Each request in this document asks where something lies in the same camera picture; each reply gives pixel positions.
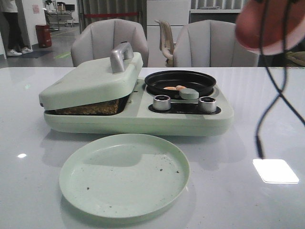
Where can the orange shrimp pieces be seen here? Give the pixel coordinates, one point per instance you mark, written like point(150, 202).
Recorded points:
point(175, 88)

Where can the white bread slice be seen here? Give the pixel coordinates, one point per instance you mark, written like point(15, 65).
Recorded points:
point(103, 108)

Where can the green breakfast maker lid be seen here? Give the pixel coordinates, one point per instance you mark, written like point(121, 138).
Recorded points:
point(92, 82)

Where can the pink plastic bowl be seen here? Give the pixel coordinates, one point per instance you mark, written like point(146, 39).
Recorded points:
point(268, 26)

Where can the green breakfast maker base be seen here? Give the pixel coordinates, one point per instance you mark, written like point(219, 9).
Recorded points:
point(138, 118)

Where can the left silver control knob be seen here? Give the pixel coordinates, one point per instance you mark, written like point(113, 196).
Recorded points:
point(161, 103)

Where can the silver control knob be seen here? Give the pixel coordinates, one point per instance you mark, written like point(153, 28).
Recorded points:
point(207, 104)
point(161, 103)

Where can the right silver control knob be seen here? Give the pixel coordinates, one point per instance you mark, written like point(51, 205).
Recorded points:
point(207, 104)

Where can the round black frying pan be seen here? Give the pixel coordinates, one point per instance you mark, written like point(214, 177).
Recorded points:
point(201, 82)

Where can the light green round plate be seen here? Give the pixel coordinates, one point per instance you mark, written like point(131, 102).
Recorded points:
point(125, 176)

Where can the beige office chair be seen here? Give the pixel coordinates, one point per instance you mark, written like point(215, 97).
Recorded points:
point(166, 42)

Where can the right grey upholstered chair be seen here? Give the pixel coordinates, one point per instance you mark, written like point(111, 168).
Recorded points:
point(211, 43)

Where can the grey upholstered chair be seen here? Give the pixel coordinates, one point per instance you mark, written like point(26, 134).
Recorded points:
point(211, 43)
point(99, 38)

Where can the left grey upholstered chair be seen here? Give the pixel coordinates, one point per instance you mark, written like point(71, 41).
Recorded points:
point(99, 38)

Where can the white cabinet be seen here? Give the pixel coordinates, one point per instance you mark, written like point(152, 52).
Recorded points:
point(176, 13)

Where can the red trash bin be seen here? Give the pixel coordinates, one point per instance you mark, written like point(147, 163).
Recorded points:
point(43, 35)

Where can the person in background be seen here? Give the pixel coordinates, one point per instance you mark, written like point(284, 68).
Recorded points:
point(16, 46)

